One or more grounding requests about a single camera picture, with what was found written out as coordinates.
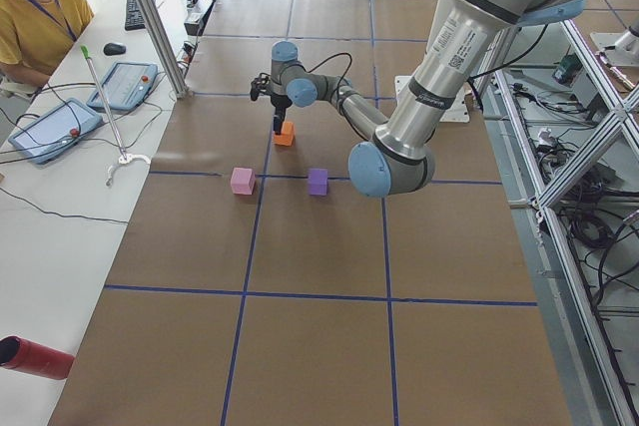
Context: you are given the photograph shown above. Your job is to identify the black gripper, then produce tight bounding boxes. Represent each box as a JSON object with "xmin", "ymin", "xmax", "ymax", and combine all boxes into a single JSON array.
[{"xmin": 270, "ymin": 81, "xmax": 293, "ymax": 135}]

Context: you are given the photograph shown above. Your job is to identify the orange foam block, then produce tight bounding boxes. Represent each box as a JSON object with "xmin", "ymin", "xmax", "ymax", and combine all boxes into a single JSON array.
[{"xmin": 273, "ymin": 121, "xmax": 295, "ymax": 147}]

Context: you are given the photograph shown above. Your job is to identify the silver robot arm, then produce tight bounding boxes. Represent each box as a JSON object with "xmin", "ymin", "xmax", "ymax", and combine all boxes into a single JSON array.
[
  {"xmin": 590, "ymin": 19, "xmax": 638, "ymax": 67},
  {"xmin": 251, "ymin": 0, "xmax": 586, "ymax": 198}
]

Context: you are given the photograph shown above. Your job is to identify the purple foam block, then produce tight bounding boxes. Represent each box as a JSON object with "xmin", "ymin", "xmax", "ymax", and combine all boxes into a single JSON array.
[{"xmin": 308, "ymin": 168, "xmax": 328, "ymax": 197}]

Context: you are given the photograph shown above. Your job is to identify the pink foam block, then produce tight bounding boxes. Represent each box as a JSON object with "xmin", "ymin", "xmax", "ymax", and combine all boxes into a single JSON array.
[{"xmin": 230, "ymin": 167, "xmax": 256, "ymax": 196}]

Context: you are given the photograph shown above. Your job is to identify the far blue teach pendant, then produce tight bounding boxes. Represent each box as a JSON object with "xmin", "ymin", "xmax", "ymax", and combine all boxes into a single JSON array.
[{"xmin": 100, "ymin": 62, "xmax": 159, "ymax": 112}]

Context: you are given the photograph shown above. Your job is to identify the blue teach pendant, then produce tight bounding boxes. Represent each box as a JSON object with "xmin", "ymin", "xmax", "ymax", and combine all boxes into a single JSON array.
[
  {"xmin": 8, "ymin": 98, "xmax": 104, "ymax": 165},
  {"xmin": 100, "ymin": 62, "xmax": 159, "ymax": 112}
]

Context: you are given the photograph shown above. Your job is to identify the reacher grabber stick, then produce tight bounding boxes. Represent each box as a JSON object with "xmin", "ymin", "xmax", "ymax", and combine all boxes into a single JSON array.
[{"xmin": 80, "ymin": 45, "xmax": 151, "ymax": 188}]

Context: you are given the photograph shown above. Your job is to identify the black keyboard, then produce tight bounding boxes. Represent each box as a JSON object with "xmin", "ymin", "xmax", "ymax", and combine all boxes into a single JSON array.
[{"xmin": 124, "ymin": 0, "xmax": 146, "ymax": 31}]

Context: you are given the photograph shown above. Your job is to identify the black computer mouse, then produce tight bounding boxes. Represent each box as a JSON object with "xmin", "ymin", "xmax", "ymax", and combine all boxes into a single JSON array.
[{"xmin": 103, "ymin": 42, "xmax": 127, "ymax": 56}]

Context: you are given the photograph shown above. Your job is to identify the near blue teach pendant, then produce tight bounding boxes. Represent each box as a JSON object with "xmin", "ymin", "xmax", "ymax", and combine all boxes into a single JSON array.
[{"xmin": 8, "ymin": 98, "xmax": 104, "ymax": 165}]

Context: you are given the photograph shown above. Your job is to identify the person in yellow shirt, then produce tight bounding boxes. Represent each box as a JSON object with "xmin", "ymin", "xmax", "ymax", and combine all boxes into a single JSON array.
[{"xmin": 1, "ymin": 0, "xmax": 94, "ymax": 88}]

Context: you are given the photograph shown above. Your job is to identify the red cylinder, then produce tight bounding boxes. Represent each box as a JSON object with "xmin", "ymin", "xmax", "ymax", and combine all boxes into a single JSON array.
[{"xmin": 1, "ymin": 336, "xmax": 75, "ymax": 380}]

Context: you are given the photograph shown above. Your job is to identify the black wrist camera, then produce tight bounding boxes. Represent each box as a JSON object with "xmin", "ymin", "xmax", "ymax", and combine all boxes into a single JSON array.
[{"xmin": 250, "ymin": 73, "xmax": 271, "ymax": 102}]

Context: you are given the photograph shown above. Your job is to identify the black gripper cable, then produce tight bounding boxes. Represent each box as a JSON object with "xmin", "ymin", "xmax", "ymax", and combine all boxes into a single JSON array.
[{"xmin": 304, "ymin": 51, "xmax": 356, "ymax": 98}]

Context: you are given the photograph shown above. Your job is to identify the aluminium frame post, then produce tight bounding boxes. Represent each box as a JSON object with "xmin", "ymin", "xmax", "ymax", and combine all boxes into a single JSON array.
[{"xmin": 137, "ymin": 0, "xmax": 192, "ymax": 99}]

